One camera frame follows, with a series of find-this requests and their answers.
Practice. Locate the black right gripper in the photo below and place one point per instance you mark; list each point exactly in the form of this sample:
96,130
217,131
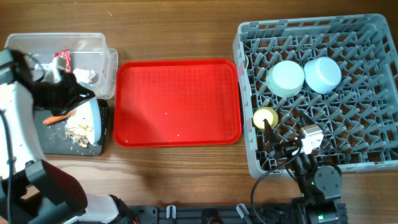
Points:
272,143

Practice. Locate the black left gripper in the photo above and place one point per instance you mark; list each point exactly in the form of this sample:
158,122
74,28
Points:
76,95

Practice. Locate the white tissue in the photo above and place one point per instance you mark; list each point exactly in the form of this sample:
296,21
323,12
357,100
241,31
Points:
84,76

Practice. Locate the light blue plate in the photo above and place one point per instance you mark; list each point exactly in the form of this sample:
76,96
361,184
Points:
87,117

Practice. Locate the yellow cup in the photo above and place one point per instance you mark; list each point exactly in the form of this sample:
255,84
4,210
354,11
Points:
265,113

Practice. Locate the orange carrot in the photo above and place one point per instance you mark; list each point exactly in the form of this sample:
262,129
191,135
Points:
54,119

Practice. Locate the light green bowl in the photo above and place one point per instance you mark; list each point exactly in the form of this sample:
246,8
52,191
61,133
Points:
285,79

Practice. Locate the light blue bowl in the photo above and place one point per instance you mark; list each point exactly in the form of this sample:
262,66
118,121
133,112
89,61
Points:
322,74

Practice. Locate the foil wrapper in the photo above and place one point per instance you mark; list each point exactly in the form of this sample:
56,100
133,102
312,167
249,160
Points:
65,56

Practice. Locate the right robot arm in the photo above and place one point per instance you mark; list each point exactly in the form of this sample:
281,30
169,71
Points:
320,184

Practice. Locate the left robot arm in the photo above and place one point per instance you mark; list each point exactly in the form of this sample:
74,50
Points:
33,190

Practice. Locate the black waste bin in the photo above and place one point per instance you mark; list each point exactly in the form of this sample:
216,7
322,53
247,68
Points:
53,139

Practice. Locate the grey dishwasher rack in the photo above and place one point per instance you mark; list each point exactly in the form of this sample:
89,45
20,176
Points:
358,118

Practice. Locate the food scraps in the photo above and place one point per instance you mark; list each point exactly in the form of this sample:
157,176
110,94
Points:
80,130

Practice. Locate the clear plastic bin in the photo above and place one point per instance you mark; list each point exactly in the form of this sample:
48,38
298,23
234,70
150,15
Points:
88,51

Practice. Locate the red plastic tray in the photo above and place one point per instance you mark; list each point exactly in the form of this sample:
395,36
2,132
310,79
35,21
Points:
177,103

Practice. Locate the black mounting rail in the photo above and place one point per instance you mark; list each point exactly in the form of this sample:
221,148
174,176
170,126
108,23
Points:
269,213

